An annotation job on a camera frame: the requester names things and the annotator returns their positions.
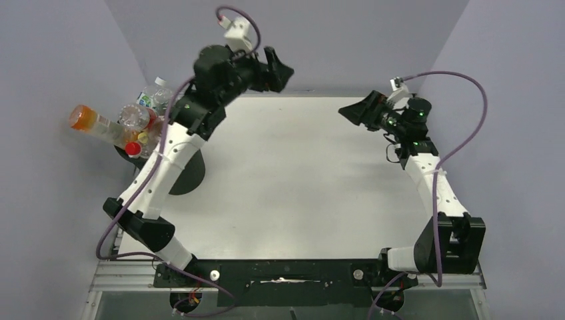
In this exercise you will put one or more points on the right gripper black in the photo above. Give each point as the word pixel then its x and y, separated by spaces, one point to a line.
pixel 367 111

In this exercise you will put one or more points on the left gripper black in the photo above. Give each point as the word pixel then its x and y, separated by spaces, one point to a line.
pixel 275 78

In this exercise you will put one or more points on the clear bottle blue green label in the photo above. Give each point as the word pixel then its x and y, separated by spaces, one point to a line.
pixel 156 96

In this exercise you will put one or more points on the black ribbed plastic bin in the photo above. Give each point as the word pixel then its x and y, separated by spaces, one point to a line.
pixel 189 179

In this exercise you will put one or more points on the yellow juice bottle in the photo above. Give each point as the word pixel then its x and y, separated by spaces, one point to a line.
pixel 143 138

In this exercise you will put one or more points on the orange drink bottle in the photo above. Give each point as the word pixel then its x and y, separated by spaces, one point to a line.
pixel 88 121

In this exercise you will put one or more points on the clear bottle red blue label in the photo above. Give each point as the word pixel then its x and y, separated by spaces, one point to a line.
pixel 137 117

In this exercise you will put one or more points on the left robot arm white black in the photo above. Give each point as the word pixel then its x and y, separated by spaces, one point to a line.
pixel 220 76

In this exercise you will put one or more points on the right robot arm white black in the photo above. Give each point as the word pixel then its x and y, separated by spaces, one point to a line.
pixel 452 239

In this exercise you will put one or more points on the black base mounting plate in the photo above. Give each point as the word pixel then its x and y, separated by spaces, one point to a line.
pixel 288 283

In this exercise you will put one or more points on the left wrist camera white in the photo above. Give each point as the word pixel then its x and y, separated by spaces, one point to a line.
pixel 237 33

